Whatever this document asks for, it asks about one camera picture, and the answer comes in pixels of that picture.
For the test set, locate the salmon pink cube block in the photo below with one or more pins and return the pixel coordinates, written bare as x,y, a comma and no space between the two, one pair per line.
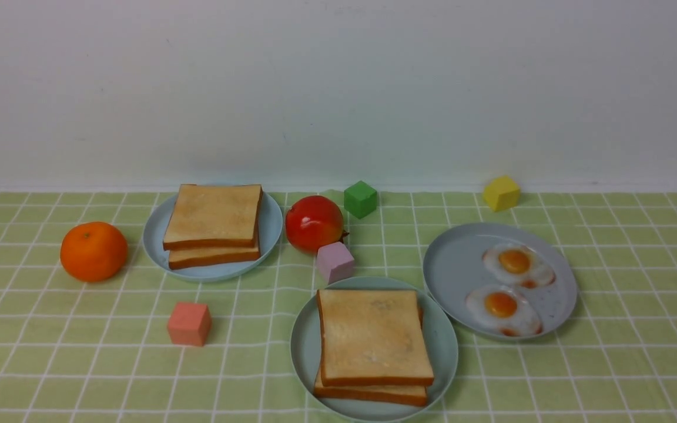
189,324

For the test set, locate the lilac cube block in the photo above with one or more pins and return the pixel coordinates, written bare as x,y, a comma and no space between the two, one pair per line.
335,262

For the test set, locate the front left fried egg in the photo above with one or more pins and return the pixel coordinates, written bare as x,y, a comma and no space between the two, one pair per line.
504,310

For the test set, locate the green cube block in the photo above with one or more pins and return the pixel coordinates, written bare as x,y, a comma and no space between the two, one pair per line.
360,199

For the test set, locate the fried egg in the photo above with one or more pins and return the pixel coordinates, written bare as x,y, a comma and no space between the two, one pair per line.
517,265
504,310

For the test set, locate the grey blue egg plate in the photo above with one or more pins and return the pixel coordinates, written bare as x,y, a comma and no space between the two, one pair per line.
453,267

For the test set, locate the light blue bread plate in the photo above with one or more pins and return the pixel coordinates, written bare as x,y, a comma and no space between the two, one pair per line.
271,221

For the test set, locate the yellow cube block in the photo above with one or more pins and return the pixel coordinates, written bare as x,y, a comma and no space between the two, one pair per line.
501,194

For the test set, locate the back right fried egg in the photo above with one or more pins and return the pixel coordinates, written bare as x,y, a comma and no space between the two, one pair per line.
517,265

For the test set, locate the orange mandarin fruit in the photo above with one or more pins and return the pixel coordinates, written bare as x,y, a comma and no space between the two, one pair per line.
94,251

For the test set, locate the toast slice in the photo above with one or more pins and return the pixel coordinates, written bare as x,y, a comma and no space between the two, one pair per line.
372,338
208,256
213,216
409,395

